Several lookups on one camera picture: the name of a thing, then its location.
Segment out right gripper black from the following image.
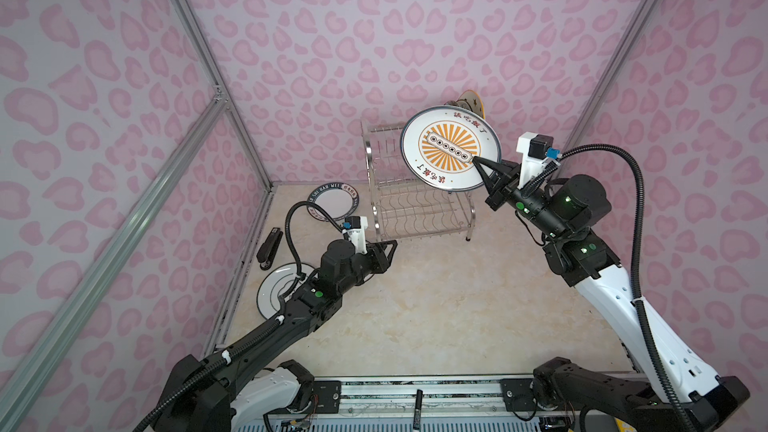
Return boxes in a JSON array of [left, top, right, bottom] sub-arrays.
[[474, 155, 572, 241]]

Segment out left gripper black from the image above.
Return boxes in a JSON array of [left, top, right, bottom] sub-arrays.
[[338, 237, 397, 299]]

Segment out orange sunburst plate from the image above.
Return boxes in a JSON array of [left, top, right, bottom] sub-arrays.
[[400, 105, 502, 192]]

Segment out halloween cat star plate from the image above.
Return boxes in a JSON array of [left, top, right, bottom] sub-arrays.
[[457, 90, 486, 118]]

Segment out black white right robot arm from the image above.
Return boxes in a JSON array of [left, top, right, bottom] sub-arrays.
[[473, 157, 750, 431]]

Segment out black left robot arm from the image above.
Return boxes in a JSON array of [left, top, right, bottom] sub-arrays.
[[134, 239, 398, 431]]

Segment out silver two-tier dish rack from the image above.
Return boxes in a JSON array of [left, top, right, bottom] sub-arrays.
[[362, 123, 476, 241]]

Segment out white plate black text rim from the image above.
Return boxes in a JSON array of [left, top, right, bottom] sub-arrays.
[[307, 182, 360, 221]]

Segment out white plate black rings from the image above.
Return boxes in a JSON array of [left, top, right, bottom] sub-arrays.
[[256, 261, 316, 320]]

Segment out black stapler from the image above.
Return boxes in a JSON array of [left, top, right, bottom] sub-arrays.
[[256, 227, 283, 271]]

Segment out black marker pen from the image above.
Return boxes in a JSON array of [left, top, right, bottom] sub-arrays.
[[411, 389, 424, 432]]

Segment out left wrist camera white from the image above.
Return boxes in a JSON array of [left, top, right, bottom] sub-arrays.
[[342, 216, 368, 255]]

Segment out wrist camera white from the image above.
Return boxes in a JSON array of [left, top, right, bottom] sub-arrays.
[[516, 132, 560, 189], [342, 216, 368, 255]]

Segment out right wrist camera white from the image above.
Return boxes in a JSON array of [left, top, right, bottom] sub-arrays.
[[516, 132, 560, 189]]

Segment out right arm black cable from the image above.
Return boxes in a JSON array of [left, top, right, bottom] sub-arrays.
[[527, 143, 697, 432]]

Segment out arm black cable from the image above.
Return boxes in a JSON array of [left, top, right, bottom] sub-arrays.
[[527, 143, 697, 432], [131, 200, 349, 432]]

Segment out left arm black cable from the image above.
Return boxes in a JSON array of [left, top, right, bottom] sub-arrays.
[[131, 200, 349, 432]]

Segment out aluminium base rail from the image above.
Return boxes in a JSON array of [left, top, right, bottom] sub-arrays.
[[167, 371, 601, 432]]

